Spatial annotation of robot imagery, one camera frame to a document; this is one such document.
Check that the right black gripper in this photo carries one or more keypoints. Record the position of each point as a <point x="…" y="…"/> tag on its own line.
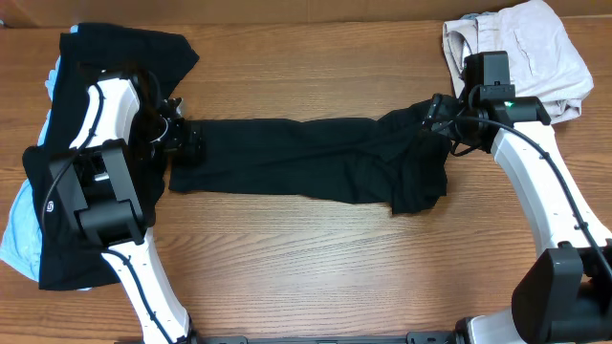
<point x="436" y="112"/>

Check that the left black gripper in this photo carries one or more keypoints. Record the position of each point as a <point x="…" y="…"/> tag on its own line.
<point x="192" y="141"/>

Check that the black t-shirt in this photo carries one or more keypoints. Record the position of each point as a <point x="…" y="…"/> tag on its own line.
<point x="390" y="160"/>

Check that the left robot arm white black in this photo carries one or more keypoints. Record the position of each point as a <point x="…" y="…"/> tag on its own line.
<point x="99" y="182"/>

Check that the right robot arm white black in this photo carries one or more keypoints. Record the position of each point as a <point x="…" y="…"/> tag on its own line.
<point x="565" y="297"/>

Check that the folded beige pants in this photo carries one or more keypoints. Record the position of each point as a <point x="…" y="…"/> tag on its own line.
<point x="543" y="61"/>

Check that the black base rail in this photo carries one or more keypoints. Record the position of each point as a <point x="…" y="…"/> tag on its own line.
<point x="325" y="340"/>

